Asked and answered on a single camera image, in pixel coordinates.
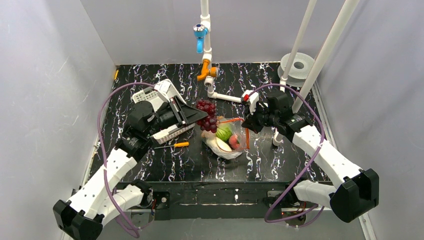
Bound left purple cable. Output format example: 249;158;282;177
96;82;157;239

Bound white filament spool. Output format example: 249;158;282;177
286;52;315;88

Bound clear zip top bag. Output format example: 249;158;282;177
201;116;250;160

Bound fake purple grapes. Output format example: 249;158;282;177
196;98;218;134

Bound fake green cabbage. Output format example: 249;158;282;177
215;125;233;142

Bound purple cable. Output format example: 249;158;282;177
96;82;157;239
248;83;327;228

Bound fake red apple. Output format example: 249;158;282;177
228;134;240;150

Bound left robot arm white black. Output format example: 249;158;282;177
53;97;208;240

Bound yellow handled screwdriver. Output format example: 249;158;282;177
155;141;190;149

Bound white perforated plastic basket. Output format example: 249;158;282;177
131;86;195;144

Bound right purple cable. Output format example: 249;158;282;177
248;83;327;228

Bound yellow pencil at wall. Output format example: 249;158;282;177
113;69;119;81

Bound blue faucet valve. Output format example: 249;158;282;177
193;23;209;54

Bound white PVC pipe frame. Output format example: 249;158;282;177
198;0;361;147

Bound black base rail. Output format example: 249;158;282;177
119;180;319;221

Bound orange faucet valve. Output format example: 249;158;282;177
196;59;217;81

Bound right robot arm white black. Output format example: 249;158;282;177
241;90;380;223

